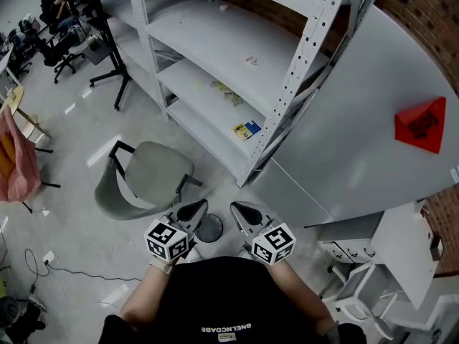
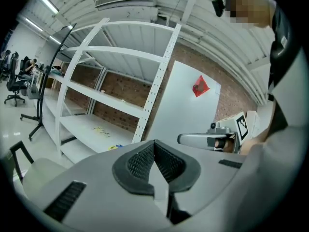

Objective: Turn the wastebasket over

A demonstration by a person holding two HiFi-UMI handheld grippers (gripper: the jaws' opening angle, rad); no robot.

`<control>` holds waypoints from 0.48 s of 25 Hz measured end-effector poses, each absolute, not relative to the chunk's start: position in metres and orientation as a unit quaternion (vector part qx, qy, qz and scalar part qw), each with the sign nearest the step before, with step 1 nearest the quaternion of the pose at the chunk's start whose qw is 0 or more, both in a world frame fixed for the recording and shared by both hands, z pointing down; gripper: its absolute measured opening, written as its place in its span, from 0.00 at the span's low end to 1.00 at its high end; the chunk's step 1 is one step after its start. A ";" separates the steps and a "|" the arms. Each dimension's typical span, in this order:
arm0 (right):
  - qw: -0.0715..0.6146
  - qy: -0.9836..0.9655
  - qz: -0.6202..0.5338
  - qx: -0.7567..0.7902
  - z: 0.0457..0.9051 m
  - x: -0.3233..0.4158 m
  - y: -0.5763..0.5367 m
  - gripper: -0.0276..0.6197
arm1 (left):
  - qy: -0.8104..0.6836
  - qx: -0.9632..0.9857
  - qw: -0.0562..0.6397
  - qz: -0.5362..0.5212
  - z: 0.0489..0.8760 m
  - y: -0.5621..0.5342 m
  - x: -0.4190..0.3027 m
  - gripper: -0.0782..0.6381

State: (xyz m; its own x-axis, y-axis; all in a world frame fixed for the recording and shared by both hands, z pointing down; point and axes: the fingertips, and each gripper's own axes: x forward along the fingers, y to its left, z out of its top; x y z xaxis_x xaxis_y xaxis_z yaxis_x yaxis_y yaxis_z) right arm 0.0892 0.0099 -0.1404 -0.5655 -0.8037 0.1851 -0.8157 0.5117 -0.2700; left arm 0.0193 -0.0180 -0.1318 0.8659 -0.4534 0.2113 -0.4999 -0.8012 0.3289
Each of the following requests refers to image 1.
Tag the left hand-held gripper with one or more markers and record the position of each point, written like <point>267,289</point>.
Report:
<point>165,240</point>

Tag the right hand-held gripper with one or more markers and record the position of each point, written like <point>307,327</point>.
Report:
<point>274,244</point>

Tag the black round wastebasket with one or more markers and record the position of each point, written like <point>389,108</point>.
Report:
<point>212,232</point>

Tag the person's left forearm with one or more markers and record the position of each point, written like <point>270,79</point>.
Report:
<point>140,296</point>

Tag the person's right forearm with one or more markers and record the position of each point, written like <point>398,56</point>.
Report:
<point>301,292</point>

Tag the grey-green swivel chair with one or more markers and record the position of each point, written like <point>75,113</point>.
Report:
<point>154,167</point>

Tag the beige wristband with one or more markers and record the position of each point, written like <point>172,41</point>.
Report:
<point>161,266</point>

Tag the person's black shirt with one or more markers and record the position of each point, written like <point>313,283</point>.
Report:
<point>233,299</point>

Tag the yellow and blue booklet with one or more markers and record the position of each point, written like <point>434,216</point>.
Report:
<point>246,130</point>

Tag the white drawer cabinet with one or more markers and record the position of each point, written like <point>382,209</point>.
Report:
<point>353,251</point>

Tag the pale yellow packets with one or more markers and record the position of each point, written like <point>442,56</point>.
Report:
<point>226,93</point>

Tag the white mesh chair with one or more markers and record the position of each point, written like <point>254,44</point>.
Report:
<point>362,296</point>

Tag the white power strip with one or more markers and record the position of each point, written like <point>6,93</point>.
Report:
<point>49,257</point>

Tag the small pink wrapper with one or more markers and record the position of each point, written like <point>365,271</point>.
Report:
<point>251,60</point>

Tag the large white metal shelf rack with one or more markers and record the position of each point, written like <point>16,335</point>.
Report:
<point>222,38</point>

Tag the pink plastic bag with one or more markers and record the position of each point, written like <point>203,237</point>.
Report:
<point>16,160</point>

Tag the black stand with legs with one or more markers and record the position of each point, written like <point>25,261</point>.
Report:
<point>107,41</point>

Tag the red triangular paper sign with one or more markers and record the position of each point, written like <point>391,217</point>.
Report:
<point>423,125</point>

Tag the round wooden side table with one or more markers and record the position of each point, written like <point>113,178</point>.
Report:
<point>21,109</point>

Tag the black office chair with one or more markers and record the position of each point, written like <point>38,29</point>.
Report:
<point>59,54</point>

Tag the black bag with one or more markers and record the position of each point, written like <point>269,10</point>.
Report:
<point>18,321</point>

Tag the small white metal shelf rack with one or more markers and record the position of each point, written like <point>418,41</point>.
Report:
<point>120,9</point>

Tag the dark blue office chair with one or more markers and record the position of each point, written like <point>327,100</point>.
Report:
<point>19,48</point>

